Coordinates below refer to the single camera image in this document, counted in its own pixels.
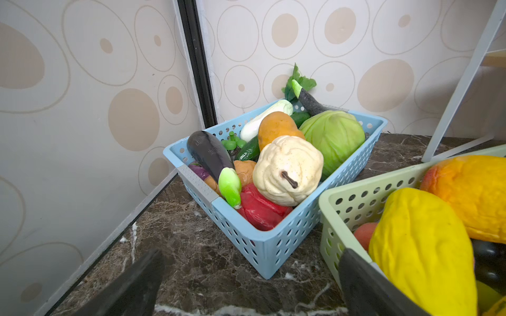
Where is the dark purple eggplant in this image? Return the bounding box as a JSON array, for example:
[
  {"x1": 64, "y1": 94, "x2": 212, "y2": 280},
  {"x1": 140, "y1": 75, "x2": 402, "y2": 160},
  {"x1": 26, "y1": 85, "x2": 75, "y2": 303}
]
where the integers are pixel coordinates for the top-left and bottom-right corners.
[{"x1": 186, "y1": 130, "x2": 242, "y2": 209}]

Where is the white pumpkin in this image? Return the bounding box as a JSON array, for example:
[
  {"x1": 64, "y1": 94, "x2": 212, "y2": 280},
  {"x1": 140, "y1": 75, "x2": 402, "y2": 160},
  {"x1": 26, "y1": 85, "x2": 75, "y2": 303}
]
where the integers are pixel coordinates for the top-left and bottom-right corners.
[{"x1": 252, "y1": 136, "x2": 324, "y2": 207}]

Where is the red bell pepper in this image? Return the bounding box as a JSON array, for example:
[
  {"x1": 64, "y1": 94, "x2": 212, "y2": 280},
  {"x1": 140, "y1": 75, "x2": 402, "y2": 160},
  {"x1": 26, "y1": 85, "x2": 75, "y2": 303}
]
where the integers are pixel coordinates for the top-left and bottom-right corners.
[{"x1": 238, "y1": 183, "x2": 293, "y2": 231}]

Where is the green cabbage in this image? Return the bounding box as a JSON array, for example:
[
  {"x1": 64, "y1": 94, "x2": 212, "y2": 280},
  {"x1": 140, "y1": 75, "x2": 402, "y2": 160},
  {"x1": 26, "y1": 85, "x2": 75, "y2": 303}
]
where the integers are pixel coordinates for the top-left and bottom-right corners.
[{"x1": 299, "y1": 111, "x2": 366, "y2": 180}]

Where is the orange potato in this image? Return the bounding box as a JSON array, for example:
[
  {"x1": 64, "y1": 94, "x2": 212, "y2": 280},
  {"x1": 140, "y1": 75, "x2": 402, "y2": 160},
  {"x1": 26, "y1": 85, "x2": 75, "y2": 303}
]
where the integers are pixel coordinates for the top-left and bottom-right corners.
[{"x1": 258, "y1": 111, "x2": 305, "y2": 151}]

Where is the orange yellow mango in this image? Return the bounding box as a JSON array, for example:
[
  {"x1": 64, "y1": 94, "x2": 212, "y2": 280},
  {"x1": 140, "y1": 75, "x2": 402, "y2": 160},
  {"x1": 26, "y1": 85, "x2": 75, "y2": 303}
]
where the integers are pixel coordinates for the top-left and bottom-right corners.
[{"x1": 420, "y1": 155, "x2": 505, "y2": 244}]

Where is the green cucumber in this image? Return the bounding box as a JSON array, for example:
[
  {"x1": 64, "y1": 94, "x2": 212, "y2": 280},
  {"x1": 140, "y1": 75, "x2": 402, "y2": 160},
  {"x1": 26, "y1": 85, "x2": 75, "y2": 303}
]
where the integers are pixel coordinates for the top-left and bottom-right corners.
[{"x1": 235, "y1": 136, "x2": 260, "y2": 161}]

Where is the green plastic basket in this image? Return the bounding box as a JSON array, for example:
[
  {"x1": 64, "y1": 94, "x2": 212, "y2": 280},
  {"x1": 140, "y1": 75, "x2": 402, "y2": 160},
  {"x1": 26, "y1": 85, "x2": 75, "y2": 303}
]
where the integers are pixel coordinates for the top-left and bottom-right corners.
[{"x1": 319, "y1": 146, "x2": 505, "y2": 291}]

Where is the blue plastic basket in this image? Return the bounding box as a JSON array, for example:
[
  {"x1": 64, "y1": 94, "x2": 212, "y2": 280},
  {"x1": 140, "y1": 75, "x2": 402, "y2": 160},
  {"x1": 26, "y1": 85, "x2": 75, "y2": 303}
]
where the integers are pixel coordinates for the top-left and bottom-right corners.
[{"x1": 163, "y1": 111, "x2": 388, "y2": 279}]

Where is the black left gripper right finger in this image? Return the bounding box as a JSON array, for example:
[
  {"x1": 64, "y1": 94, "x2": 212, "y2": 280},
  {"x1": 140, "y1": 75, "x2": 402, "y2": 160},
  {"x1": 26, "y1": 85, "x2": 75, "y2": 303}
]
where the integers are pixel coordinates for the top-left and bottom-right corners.
[{"x1": 338, "y1": 248, "x2": 428, "y2": 316}]

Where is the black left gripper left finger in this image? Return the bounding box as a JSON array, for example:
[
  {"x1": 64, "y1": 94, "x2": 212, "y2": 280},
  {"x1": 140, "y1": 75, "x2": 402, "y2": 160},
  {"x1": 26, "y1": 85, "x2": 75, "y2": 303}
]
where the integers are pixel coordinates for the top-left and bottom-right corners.
[{"x1": 75, "y1": 249, "x2": 164, "y2": 315}]

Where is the white wooden shelf rack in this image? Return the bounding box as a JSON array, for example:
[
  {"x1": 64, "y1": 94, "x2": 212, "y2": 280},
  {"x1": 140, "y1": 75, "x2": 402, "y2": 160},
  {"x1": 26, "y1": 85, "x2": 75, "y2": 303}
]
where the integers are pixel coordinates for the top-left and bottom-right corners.
[{"x1": 421, "y1": 0, "x2": 505, "y2": 163}]

